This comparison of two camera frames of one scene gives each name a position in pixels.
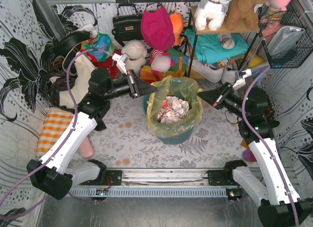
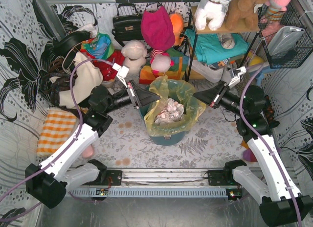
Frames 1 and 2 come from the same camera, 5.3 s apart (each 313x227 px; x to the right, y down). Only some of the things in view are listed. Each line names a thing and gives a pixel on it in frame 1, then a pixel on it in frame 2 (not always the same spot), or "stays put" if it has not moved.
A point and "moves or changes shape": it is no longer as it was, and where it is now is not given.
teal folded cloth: [209, 47] stays put
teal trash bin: [167, 140] moves or changes shape
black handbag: [127, 27] stays put
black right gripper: [220, 96] stays put
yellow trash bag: [186, 89] moves or changes shape
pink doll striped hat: [160, 62] stays put
